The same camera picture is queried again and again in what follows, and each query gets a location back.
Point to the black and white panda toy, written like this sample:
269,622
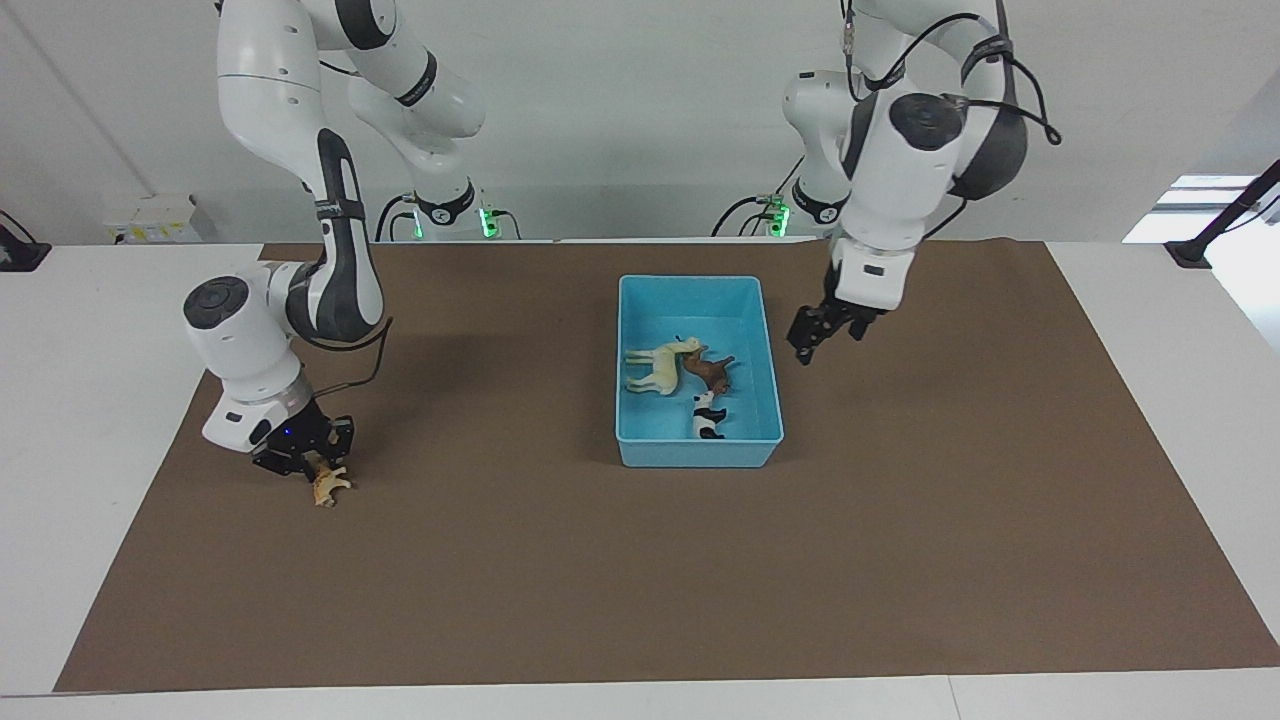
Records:
708,420

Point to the black angled stand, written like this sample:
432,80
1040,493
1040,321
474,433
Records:
1230,215

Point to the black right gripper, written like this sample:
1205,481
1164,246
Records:
285,440

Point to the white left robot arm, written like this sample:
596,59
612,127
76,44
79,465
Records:
900,170

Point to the orange striped tiger toy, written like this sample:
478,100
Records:
328,485

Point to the white box with yellow labels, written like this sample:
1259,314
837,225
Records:
160,220

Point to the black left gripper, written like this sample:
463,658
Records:
850,310

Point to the brown table mat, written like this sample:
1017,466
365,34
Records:
600,570

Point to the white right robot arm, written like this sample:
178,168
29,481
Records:
270,130

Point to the black table clamp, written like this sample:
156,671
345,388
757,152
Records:
20,250

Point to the brown lion toy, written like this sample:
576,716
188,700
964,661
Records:
710,372

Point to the light blue storage box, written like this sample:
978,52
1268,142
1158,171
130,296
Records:
700,455

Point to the cream horse toy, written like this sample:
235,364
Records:
660,368

